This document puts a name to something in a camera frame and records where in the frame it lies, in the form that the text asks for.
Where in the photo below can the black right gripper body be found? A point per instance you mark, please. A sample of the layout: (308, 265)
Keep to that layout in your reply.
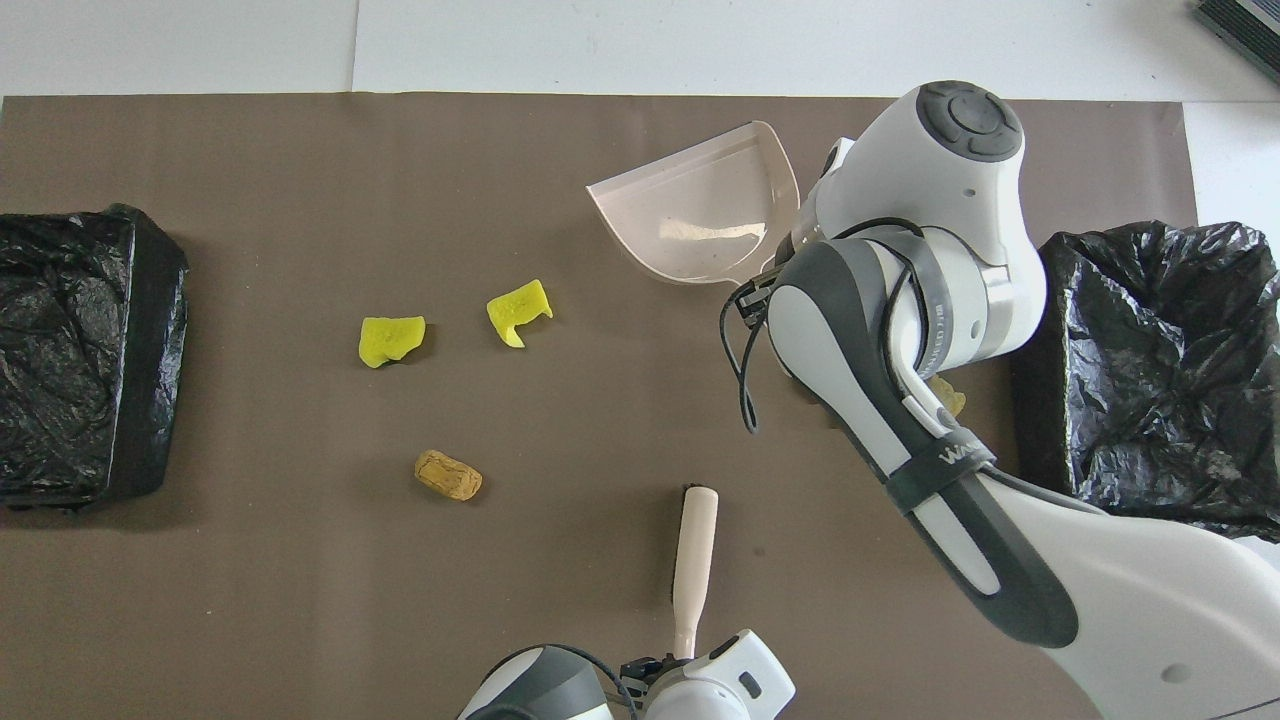
(762, 298)

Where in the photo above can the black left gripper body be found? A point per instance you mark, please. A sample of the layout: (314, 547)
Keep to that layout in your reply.
(645, 675)

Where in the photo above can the beige plastic dustpan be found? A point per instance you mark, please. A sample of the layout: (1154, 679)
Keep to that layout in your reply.
(700, 200)

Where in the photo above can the beige hand brush black bristles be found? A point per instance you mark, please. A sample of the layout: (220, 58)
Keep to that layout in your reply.
(695, 540)

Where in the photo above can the notched yellow sponge piece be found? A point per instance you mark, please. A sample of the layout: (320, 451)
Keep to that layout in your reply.
(517, 310)

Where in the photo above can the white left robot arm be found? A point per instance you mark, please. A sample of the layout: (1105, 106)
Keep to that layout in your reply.
(720, 690)

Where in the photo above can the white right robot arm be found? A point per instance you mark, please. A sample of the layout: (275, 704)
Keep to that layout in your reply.
(950, 200)

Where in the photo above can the crumpled black bag lined bin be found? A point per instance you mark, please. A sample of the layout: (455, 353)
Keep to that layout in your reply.
(1170, 380)

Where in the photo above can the smooth black bag lined bin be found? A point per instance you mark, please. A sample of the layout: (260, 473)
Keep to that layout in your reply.
(70, 360)

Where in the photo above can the brown paper table mat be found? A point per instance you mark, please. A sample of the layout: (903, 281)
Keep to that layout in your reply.
(300, 600)

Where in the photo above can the dark grey device corner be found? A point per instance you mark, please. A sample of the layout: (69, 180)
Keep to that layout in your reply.
(1245, 25)

